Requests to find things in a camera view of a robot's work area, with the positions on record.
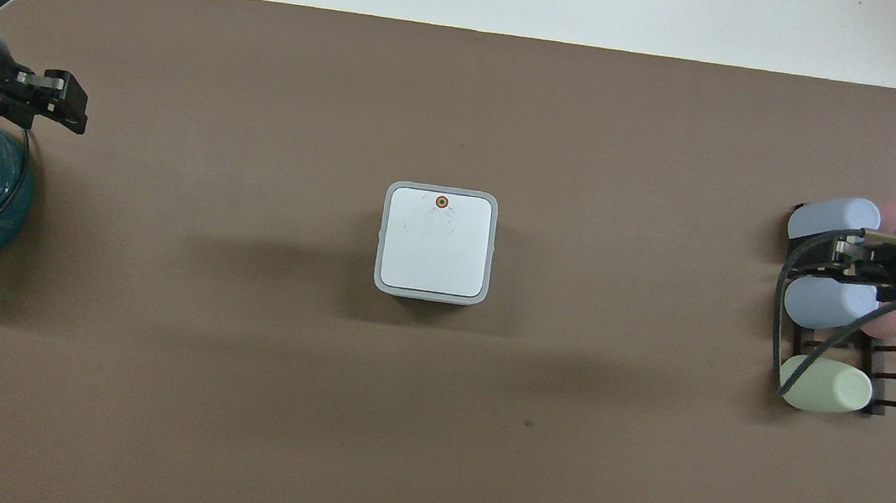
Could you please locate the white square trash can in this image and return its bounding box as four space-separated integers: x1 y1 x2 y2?
370 179 501 309

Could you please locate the light blue cup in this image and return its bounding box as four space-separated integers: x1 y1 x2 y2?
780 273 885 338
786 190 884 252

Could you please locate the dark brown cup rack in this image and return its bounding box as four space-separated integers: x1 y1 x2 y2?
763 200 896 421

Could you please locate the light green cup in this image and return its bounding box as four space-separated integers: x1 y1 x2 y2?
775 350 878 418

